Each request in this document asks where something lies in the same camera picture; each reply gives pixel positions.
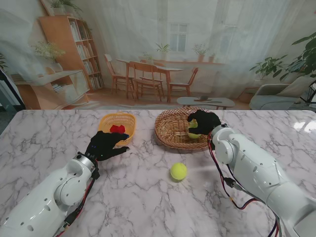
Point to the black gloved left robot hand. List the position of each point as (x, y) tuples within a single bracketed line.
[(103, 145)]

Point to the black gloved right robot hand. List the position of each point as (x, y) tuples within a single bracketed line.
[(207, 121)]

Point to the yellow-green tennis ball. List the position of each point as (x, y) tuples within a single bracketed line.
[(178, 172), (194, 135)]

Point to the red toy building block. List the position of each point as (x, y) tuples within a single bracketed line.
[(122, 129), (114, 128)]

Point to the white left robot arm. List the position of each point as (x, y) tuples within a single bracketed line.
[(37, 205)]

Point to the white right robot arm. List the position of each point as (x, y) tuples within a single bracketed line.
[(259, 168)]

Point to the yellow plastic mesh basket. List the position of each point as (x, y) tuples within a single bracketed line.
[(118, 118)]

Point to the oval woven wicker basket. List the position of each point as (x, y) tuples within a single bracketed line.
[(170, 128)]

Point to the printed room scene backdrop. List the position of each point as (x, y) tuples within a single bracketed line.
[(158, 37)]

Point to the black tripod stand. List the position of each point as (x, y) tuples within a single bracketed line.
[(311, 95)]

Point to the black backdrop stand pole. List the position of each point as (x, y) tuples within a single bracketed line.
[(12, 89)]

